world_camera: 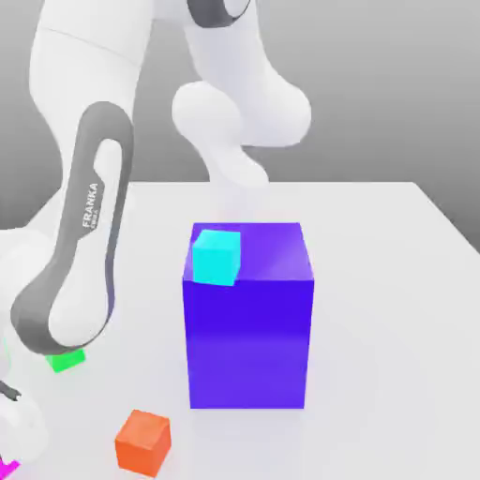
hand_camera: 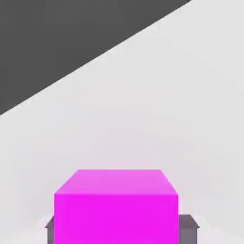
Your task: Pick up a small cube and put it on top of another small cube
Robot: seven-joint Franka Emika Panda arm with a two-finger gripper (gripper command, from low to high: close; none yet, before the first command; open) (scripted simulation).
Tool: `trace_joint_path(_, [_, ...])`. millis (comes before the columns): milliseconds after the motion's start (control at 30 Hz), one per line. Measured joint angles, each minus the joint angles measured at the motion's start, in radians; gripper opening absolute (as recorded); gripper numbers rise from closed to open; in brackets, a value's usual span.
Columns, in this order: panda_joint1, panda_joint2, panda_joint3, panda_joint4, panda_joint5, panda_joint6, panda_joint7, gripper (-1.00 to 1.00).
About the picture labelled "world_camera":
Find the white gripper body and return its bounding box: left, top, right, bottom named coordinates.
left=0, top=397, right=51, bottom=467

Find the small magenta cube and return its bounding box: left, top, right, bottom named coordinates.
left=0, top=457, right=21, bottom=480

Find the small green cube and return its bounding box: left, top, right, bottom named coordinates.
left=45, top=348, right=87, bottom=374

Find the small orange cube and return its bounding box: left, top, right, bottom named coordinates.
left=114, top=409, right=173, bottom=479

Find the small cyan cube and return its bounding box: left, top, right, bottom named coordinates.
left=191, top=229, right=242, bottom=288

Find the large blue box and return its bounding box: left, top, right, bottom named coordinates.
left=182, top=221, right=315, bottom=411

